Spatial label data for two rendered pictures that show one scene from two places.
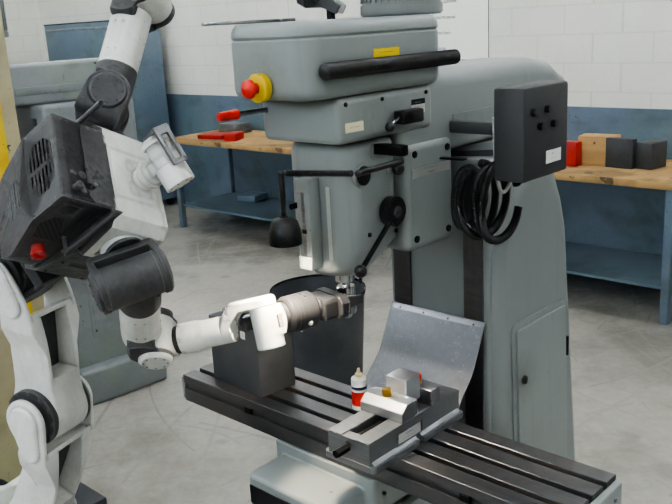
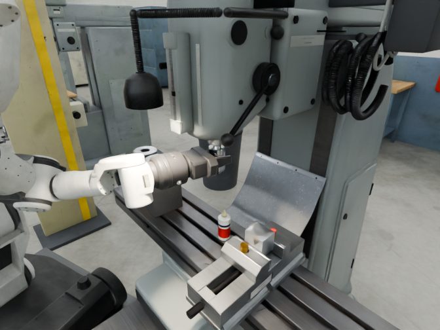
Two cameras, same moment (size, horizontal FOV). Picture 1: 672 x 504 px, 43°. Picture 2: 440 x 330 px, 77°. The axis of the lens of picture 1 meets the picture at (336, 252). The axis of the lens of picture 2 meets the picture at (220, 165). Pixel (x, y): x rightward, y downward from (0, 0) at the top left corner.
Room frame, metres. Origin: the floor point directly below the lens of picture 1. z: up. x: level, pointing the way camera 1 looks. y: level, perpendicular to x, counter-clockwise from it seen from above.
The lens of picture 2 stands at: (1.26, -0.07, 1.56)
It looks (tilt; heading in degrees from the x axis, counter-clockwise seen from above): 27 degrees down; 4
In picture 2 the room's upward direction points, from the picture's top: straight up
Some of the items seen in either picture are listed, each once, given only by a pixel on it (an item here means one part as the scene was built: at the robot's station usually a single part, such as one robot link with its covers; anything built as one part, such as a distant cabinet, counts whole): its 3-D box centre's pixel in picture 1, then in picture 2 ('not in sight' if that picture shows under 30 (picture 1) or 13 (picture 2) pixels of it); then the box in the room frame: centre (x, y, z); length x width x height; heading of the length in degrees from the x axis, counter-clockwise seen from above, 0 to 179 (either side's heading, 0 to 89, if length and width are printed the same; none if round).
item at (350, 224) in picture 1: (342, 203); (217, 69); (1.95, -0.02, 1.47); 0.21 x 0.19 x 0.32; 46
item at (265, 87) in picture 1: (259, 88); not in sight; (1.78, 0.14, 1.76); 0.06 x 0.02 x 0.06; 46
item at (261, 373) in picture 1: (251, 347); (153, 177); (2.17, 0.25, 1.03); 0.22 x 0.12 x 0.20; 42
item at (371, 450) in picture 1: (396, 414); (251, 262); (1.81, -0.12, 0.99); 0.35 x 0.15 x 0.11; 137
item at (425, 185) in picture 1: (393, 189); (268, 62); (2.09, -0.15, 1.47); 0.24 x 0.19 x 0.26; 46
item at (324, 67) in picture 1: (394, 63); not in sight; (1.87, -0.15, 1.79); 0.45 x 0.04 x 0.04; 136
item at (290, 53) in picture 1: (337, 55); not in sight; (1.96, -0.03, 1.81); 0.47 x 0.26 x 0.16; 136
